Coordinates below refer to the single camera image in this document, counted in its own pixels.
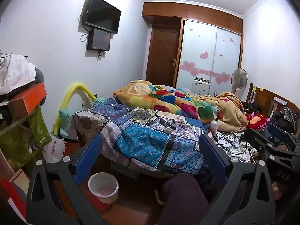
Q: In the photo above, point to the pink heart stickers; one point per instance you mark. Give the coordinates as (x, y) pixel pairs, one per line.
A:
(188, 65)

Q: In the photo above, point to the white squeeze bottle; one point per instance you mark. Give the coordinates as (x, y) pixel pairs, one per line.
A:
(215, 125)

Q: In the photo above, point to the black tool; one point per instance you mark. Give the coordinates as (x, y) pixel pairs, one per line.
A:
(165, 123)

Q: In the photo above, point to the small paper sheet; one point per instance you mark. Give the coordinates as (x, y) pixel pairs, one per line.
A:
(168, 115)

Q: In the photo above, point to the white plastic bucket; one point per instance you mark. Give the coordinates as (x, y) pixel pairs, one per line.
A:
(103, 188)

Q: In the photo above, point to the colourful quilt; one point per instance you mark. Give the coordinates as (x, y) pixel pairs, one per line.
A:
(182, 103)

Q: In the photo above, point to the green leaf-print storage box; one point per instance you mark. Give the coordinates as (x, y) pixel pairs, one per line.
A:
(21, 138)

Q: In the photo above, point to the black clothing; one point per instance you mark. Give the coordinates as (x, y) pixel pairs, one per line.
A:
(286, 118)

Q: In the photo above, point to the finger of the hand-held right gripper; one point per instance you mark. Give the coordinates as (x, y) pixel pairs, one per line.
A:
(257, 141)
(280, 132)

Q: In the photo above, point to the person's leg dark trousers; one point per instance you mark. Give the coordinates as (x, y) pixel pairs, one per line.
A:
(185, 196)

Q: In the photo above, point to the red cloth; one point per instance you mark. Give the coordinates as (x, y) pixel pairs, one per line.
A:
(256, 120)

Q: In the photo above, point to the small black wall monitor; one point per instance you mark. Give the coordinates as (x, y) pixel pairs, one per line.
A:
(99, 39)

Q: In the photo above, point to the brown wooden door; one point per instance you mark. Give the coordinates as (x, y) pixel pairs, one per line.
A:
(163, 54)

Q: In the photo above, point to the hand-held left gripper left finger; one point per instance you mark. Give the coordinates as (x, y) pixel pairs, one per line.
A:
(88, 154)

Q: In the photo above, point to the wooden overhead cabinet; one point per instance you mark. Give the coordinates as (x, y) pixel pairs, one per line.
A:
(199, 11)

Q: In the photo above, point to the person's right hand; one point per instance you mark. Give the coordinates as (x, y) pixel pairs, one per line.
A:
(279, 191)

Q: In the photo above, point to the standing fan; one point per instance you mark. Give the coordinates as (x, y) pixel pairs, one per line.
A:
(239, 78)

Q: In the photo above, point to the wooden headboard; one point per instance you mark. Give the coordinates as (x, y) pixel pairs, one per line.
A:
(267, 100)

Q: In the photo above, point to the frosted sliding wardrobe doors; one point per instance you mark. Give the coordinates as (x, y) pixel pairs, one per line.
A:
(204, 44)

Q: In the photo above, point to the wall-mounted black television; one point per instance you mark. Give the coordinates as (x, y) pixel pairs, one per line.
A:
(103, 14)

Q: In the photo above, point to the white cloth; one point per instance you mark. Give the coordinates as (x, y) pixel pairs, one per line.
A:
(16, 71)

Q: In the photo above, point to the black round helmet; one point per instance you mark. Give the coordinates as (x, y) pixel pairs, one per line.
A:
(39, 76)

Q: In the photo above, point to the orange cardboard box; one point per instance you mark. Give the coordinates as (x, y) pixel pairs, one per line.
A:
(30, 98)

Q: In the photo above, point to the white plastic bag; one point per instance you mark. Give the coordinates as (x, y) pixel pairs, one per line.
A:
(55, 148)

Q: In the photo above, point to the patchwork bedspread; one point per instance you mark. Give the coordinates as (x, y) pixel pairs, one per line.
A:
(140, 143)

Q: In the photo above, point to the grey tape roll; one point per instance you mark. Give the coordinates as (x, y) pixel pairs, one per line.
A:
(168, 130)

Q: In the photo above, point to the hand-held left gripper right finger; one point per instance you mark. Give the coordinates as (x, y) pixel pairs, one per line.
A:
(213, 155)

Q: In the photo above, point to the white silvery wrapper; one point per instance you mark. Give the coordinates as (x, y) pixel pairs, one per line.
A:
(181, 122)

